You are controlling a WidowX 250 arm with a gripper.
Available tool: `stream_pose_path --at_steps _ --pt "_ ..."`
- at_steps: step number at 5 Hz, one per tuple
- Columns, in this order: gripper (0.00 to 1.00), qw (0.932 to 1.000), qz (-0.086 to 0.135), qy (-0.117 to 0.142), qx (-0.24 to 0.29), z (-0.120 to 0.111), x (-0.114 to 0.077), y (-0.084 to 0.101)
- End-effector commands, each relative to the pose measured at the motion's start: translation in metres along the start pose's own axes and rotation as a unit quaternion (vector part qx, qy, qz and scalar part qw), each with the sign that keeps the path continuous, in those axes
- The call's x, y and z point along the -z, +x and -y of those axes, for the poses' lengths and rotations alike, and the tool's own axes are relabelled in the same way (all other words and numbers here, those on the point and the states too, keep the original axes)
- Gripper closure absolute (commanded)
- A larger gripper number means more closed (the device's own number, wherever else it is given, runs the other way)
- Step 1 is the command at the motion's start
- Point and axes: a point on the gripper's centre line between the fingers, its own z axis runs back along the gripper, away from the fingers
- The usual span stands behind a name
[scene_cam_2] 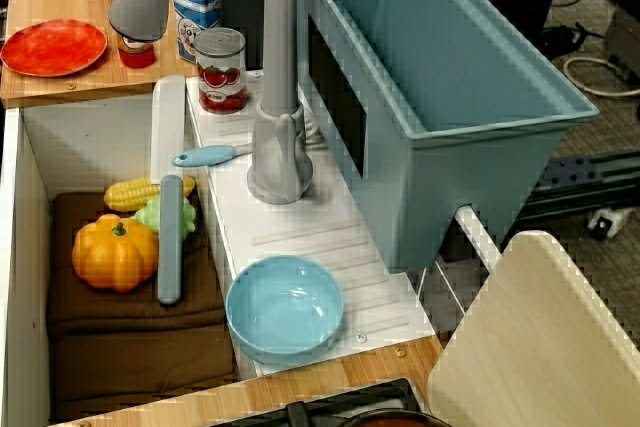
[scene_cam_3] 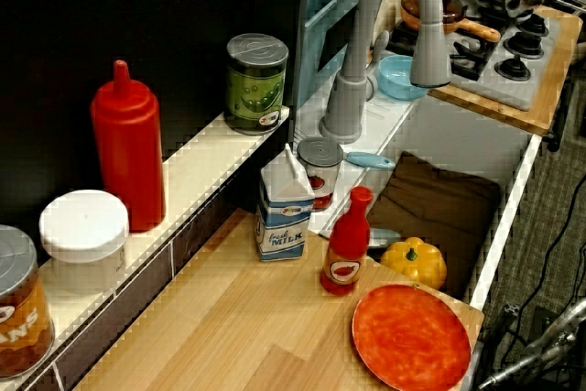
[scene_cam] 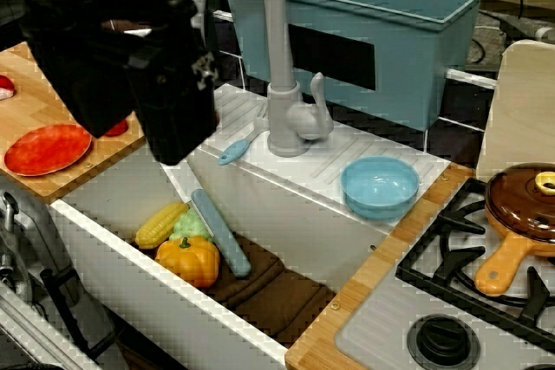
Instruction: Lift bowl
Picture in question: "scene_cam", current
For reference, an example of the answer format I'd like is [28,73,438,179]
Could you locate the green toy grapes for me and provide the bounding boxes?
[173,208,213,242]

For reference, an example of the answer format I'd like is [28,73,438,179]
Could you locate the large teal plastic tub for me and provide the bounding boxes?
[224,0,495,133]

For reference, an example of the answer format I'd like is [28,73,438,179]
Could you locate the orange toy pan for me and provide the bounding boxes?
[473,209,555,297]

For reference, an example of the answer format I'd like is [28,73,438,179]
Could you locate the red orange plate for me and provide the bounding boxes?
[3,123,93,177]

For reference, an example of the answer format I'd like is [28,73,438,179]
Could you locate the brown transparent pan lid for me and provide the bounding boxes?
[484,162,555,243]

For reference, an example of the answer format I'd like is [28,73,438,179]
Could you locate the red white toy mushroom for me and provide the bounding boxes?
[0,75,16,101]

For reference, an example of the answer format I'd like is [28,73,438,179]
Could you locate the red ketchup bottle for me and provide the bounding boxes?
[103,118,129,138]

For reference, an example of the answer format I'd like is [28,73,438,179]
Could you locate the light wooden board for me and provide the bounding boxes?
[475,39,555,183]

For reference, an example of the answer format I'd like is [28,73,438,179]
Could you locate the black clamp bar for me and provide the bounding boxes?
[39,266,118,360]

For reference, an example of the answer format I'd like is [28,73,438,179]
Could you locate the light blue plastic bowl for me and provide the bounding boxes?
[340,155,421,221]

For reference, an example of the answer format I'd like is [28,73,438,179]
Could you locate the grey toy faucet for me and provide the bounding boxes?
[184,0,314,158]

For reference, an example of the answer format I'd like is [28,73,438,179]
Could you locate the yellow toy corn cob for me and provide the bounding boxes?
[134,201,190,250]

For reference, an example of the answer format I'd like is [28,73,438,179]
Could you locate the brown quilted cloth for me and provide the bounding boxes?
[145,230,337,345]

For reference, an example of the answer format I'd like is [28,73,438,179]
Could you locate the white toy sink unit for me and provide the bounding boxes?
[49,83,452,370]

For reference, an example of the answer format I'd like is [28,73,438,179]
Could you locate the grey faucet lever handle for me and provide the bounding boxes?
[286,72,335,142]

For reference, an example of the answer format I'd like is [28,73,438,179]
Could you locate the wooden stove countertop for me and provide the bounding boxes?
[284,161,555,370]

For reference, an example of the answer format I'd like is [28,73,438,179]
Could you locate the blue handled toy knife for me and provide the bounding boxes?
[190,188,252,279]

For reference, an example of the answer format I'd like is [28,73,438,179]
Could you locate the black stove grate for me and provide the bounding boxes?
[395,177,555,343]

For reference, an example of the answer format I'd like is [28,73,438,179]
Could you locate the black stove knob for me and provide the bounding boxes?
[406,313,482,370]

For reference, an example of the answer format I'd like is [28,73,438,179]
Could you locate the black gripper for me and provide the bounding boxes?
[137,62,219,167]

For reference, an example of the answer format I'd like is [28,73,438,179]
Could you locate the silver metal clamp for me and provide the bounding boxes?
[0,191,35,302]

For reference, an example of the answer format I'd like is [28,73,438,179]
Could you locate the wooden countertop with herringbone pattern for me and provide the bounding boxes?
[0,40,148,204]

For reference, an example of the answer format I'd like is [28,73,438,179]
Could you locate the orange toy bell pepper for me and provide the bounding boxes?
[154,235,221,289]

